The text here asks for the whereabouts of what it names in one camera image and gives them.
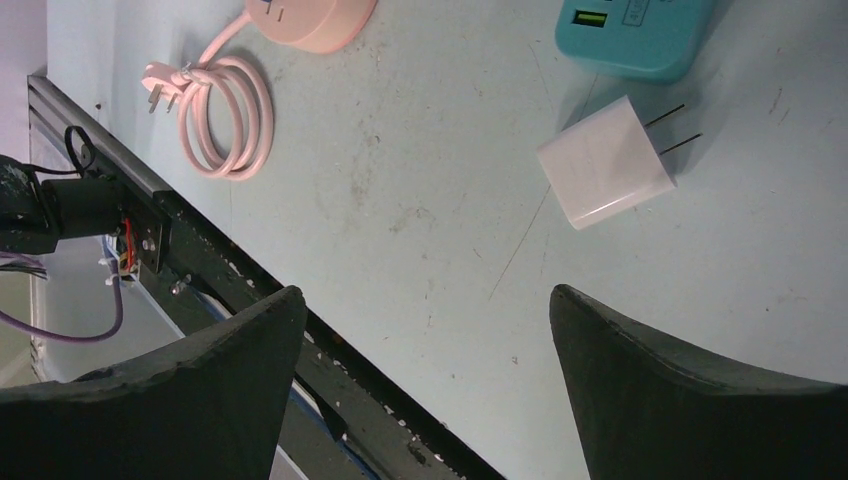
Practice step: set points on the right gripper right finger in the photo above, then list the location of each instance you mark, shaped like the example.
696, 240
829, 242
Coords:
648, 405

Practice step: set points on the pink round power strip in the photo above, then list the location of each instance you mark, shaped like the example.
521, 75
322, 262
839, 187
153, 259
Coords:
313, 26

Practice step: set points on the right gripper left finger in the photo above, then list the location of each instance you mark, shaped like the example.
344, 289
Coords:
208, 406

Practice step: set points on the black front rail frame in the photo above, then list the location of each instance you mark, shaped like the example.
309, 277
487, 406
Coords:
344, 418

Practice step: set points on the white usb charger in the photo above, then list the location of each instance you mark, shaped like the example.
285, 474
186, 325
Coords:
606, 163

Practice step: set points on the teal power strip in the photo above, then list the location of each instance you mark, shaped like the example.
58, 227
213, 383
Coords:
644, 40

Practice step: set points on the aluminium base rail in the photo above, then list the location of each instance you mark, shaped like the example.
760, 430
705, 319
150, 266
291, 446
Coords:
76, 297

